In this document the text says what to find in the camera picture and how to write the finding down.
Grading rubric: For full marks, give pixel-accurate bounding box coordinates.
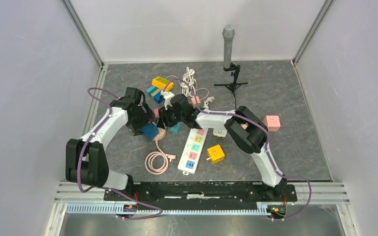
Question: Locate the yellow cube socket adapter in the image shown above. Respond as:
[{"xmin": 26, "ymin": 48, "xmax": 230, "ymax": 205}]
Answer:
[{"xmin": 207, "ymin": 145, "xmax": 225, "ymax": 164}]

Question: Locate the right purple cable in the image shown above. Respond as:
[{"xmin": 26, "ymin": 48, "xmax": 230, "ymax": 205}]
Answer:
[{"xmin": 162, "ymin": 77, "xmax": 313, "ymax": 222}]

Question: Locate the blue green power strip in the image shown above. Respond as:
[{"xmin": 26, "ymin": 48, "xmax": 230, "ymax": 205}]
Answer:
[{"xmin": 146, "ymin": 86, "xmax": 163, "ymax": 104}]

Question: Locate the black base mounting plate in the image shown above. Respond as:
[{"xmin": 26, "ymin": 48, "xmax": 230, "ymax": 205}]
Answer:
[{"xmin": 104, "ymin": 180, "xmax": 297, "ymax": 211}]

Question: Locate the small pink plug adapter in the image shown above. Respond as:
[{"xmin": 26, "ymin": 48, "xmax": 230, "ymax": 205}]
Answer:
[{"xmin": 190, "ymin": 96, "xmax": 201, "ymax": 106}]

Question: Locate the teal power strip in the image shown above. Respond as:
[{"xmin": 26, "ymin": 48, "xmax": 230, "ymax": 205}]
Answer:
[{"xmin": 167, "ymin": 122, "xmax": 183, "ymax": 134}]

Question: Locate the thin pink charging cable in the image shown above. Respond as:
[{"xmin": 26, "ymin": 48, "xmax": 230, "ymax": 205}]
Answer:
[{"xmin": 166, "ymin": 75, "xmax": 210, "ymax": 104}]

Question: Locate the beige cube socket adapter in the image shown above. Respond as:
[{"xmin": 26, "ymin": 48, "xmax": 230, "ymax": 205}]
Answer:
[{"xmin": 241, "ymin": 123, "xmax": 248, "ymax": 130}]

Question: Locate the white plug adapter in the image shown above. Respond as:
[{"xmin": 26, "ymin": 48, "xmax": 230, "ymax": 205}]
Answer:
[{"xmin": 213, "ymin": 129, "xmax": 227, "ymax": 138}]

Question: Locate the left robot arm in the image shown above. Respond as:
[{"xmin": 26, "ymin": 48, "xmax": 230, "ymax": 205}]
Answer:
[{"xmin": 65, "ymin": 87, "xmax": 155, "ymax": 200}]

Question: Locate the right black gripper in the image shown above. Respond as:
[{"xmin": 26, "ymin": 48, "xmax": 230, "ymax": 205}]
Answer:
[{"xmin": 157, "ymin": 104, "xmax": 185, "ymax": 130}]

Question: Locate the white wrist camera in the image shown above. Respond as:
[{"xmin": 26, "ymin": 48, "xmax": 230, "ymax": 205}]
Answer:
[
  {"xmin": 123, "ymin": 87, "xmax": 146, "ymax": 105},
  {"xmin": 160, "ymin": 91, "xmax": 175, "ymax": 110}
]

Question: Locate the blue white cube adapter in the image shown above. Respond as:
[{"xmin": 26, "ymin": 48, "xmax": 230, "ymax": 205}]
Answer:
[{"xmin": 141, "ymin": 123, "xmax": 159, "ymax": 141}]

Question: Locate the black microphone tripod stand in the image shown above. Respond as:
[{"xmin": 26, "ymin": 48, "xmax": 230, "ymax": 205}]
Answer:
[{"xmin": 214, "ymin": 62, "xmax": 248, "ymax": 109}]

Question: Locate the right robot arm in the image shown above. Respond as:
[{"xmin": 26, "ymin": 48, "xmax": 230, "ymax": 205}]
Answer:
[{"xmin": 159, "ymin": 92, "xmax": 287, "ymax": 201}]

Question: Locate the pink coiled cable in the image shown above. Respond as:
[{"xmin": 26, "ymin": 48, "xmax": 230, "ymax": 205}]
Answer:
[{"xmin": 144, "ymin": 138, "xmax": 177, "ymax": 175}]

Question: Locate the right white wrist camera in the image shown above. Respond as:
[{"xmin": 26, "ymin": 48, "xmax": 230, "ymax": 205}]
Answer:
[{"xmin": 160, "ymin": 91, "xmax": 175, "ymax": 110}]

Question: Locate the grey slotted cable duct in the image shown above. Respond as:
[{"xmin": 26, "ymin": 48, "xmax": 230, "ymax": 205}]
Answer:
[{"xmin": 54, "ymin": 182, "xmax": 350, "ymax": 216}]

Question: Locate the pink cube socket adapter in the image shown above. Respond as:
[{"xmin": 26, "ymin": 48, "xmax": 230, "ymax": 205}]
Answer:
[{"xmin": 263, "ymin": 115, "xmax": 281, "ymax": 132}]

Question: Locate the grey microphone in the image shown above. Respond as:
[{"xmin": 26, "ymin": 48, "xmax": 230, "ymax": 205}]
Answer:
[{"xmin": 222, "ymin": 24, "xmax": 235, "ymax": 70}]

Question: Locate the pink round socket reel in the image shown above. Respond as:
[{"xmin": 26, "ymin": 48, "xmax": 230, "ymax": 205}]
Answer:
[{"xmin": 153, "ymin": 128, "xmax": 166, "ymax": 141}]

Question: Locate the yellow rectangular power strip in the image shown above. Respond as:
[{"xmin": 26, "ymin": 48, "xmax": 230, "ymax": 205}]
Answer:
[{"xmin": 152, "ymin": 76, "xmax": 174, "ymax": 91}]

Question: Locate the white multicolour power strip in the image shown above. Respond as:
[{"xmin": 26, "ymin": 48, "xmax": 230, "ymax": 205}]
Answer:
[{"xmin": 177, "ymin": 96, "xmax": 217, "ymax": 176}]

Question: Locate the white coiled power cord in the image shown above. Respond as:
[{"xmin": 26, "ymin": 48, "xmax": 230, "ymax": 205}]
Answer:
[{"xmin": 180, "ymin": 66, "xmax": 197, "ymax": 98}]

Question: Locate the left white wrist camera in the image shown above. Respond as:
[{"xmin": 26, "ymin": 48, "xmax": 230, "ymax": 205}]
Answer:
[{"xmin": 123, "ymin": 87, "xmax": 146, "ymax": 105}]

